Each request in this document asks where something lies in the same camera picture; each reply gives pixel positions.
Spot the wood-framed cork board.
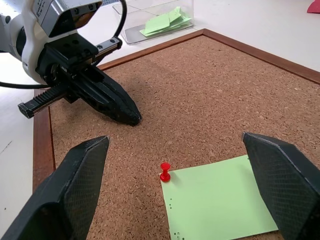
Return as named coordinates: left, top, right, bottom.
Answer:
left=32, top=28, right=320, bottom=240

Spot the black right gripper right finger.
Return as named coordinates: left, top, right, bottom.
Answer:
left=241, top=131, right=320, bottom=240

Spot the green paper note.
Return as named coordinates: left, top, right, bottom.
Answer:
left=144, top=14, right=174, bottom=33
left=168, top=6, right=193, bottom=25
left=139, top=22, right=194, bottom=39
left=159, top=154, right=280, bottom=240

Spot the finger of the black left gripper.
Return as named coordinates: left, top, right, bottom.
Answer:
left=82, top=65, right=143, bottom=123
left=70, top=74, right=141, bottom=126

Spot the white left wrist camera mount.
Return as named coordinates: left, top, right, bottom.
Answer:
left=21, top=0, right=104, bottom=85

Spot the clear plastic box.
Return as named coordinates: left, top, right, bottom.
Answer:
left=111, top=0, right=196, bottom=46

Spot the red pushpin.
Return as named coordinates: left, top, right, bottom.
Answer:
left=159, top=161, right=172, bottom=183

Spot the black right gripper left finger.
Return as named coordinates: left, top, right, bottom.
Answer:
left=0, top=135, right=111, bottom=240

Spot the red flat object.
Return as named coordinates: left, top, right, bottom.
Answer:
left=305, top=0, right=320, bottom=15

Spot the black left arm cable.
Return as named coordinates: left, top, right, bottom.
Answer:
left=0, top=0, right=128, bottom=90

